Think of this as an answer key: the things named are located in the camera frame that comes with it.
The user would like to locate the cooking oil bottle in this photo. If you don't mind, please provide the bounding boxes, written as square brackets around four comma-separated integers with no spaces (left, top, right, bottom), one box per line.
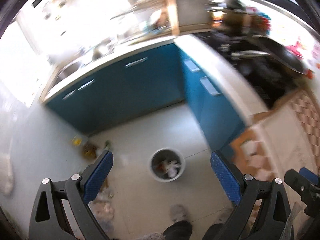
[72,137,98,159]

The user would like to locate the green vegetable piece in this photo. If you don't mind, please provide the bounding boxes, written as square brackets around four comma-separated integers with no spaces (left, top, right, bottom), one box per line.
[104,140,111,151]

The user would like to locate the bag of garlic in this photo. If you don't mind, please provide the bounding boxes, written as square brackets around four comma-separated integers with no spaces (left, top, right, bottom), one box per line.
[89,188,114,233]

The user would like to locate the grey shoe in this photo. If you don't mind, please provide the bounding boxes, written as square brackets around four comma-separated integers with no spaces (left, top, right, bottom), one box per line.
[169,204,189,223]
[216,207,234,224]

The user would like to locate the checkered printed table cloth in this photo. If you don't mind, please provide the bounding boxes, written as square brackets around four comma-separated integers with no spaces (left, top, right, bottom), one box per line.
[230,89,319,181]

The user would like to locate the left grey shoe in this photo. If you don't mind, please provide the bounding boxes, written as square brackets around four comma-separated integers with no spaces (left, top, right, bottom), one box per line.
[169,204,189,223]

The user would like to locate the right grey shoe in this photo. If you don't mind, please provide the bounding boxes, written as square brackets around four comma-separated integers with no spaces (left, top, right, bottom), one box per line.
[216,207,234,224]

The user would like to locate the black induction cooktop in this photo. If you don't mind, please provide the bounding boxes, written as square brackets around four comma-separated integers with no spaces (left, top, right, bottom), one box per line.
[195,31,298,109]

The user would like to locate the white round trash bin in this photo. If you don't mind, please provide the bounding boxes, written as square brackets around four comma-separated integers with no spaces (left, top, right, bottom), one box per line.
[148,148,186,183]

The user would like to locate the blue kitchen cabinets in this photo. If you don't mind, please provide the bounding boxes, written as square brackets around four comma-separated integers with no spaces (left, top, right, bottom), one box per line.
[46,43,245,151]

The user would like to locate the steel pot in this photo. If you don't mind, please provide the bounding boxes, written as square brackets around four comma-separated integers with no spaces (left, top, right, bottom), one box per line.
[204,0,249,30]

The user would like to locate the black frying pan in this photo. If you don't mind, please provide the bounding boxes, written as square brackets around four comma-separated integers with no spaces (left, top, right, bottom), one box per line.
[230,35,307,77]

